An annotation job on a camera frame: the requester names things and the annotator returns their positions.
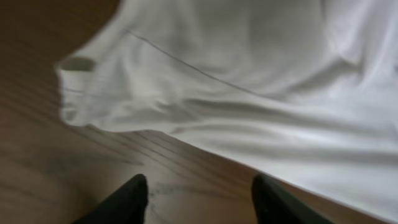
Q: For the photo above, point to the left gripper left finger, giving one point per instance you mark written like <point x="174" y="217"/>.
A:
<point x="127" y="205"/>

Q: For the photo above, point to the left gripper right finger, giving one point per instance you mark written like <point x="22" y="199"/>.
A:
<point x="274" y="205"/>

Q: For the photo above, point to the white robot print t-shirt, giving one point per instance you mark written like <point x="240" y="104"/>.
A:
<point x="302" y="90"/>

